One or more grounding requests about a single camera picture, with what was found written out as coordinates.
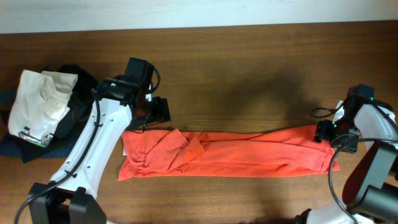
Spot white folded garment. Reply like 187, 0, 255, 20
8, 70, 78, 147

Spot orange printed t-shirt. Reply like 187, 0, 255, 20
118, 125, 340, 181

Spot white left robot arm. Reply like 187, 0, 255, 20
25, 75, 170, 224

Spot black folded garment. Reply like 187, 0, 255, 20
1, 63, 100, 163

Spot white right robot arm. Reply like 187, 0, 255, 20
294, 93, 397, 223

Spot navy blue folded garment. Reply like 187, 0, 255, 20
1, 91, 80, 163

